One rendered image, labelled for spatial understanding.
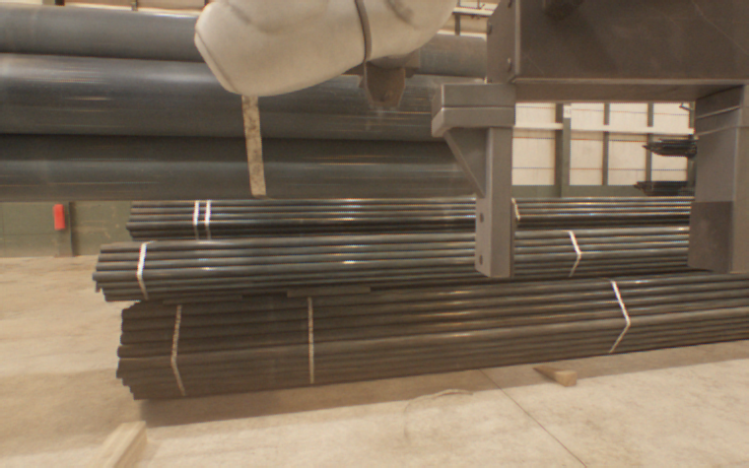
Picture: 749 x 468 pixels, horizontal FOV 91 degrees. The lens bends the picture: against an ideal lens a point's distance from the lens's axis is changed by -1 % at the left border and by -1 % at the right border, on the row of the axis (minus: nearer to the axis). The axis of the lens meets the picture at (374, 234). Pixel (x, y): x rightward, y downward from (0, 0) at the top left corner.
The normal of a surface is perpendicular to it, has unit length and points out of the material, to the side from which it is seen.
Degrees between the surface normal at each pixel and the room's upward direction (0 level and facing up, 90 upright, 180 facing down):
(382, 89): 90
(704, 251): 90
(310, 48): 121
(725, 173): 90
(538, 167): 90
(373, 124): 131
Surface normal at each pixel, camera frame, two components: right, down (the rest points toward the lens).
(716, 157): -1.00, 0.01
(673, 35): 0.03, 0.07
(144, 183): 0.15, 0.71
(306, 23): 0.33, 0.37
